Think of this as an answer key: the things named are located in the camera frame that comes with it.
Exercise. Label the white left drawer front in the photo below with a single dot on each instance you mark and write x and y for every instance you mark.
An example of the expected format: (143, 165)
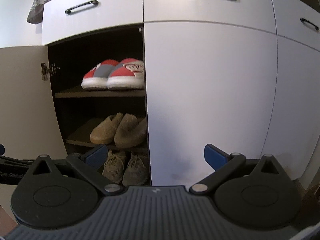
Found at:
(67, 18)

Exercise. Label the white drawer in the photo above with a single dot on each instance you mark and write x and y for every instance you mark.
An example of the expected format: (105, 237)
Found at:
(256, 14)
(297, 21)
(67, 18)

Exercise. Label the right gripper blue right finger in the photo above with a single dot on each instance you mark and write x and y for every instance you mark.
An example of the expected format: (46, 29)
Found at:
(226, 167)

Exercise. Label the white right drawer front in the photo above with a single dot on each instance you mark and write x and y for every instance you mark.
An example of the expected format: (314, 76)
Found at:
(297, 21)

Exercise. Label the white closed cabinet door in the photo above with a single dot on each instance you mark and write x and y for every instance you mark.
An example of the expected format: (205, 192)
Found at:
(206, 83)

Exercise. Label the red grey slipper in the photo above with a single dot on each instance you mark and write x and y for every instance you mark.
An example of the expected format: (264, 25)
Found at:
(128, 74)
(97, 77)

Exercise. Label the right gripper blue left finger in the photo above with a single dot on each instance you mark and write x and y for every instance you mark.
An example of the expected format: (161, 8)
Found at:
(87, 166)

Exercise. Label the white sneaker coral lining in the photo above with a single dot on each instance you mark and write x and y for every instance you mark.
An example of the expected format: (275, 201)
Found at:
(137, 171)

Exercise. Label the dark shoe cabinet shelves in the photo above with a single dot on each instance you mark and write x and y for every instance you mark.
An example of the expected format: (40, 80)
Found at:
(79, 110)

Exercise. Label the white middle drawer front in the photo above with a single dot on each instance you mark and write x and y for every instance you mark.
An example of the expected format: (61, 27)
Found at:
(256, 14)

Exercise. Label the grey drawstring bag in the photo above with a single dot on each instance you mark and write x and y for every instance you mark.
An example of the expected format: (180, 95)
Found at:
(35, 15)

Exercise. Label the red grey slipper back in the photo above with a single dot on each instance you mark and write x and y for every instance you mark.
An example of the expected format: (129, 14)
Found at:
(97, 77)

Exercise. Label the beige quilted slipper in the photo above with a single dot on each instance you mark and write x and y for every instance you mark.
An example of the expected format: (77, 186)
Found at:
(130, 132)
(104, 133)

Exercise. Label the metal upper door hinge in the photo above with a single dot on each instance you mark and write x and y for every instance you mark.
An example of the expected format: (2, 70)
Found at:
(48, 70)

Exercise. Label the beige quilted slipper front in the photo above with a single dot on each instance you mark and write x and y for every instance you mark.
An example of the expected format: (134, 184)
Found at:
(104, 133)

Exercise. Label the red grey slipper front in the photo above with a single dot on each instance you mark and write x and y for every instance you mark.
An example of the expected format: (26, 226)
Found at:
(128, 74)

